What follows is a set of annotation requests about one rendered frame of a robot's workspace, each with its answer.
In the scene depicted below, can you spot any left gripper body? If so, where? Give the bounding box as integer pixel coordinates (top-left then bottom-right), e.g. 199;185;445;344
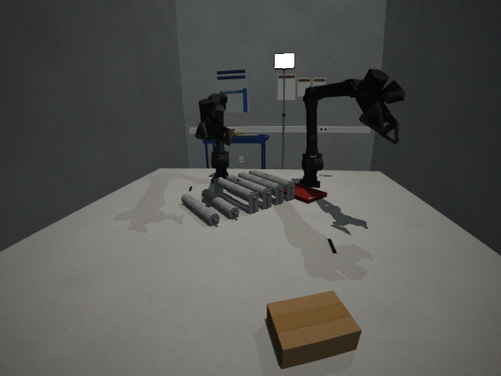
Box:
359;102;397;128

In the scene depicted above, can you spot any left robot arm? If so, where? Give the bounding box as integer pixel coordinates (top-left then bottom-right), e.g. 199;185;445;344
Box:
299;69;405;188

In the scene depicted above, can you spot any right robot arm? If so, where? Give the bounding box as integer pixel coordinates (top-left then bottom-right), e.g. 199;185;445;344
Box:
199;93;229;183

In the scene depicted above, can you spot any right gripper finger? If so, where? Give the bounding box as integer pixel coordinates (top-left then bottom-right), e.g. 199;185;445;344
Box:
196;122;207;141
223;129;232;146

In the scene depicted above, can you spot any brown cardboard box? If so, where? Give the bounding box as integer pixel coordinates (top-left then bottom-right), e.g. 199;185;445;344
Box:
267;291;362;369

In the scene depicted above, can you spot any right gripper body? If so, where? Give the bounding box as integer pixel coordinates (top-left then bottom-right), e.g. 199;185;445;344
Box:
203;121;230;141

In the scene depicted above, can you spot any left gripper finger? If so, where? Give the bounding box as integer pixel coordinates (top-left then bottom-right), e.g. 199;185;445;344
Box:
360;106;384;134
379;121;399;144

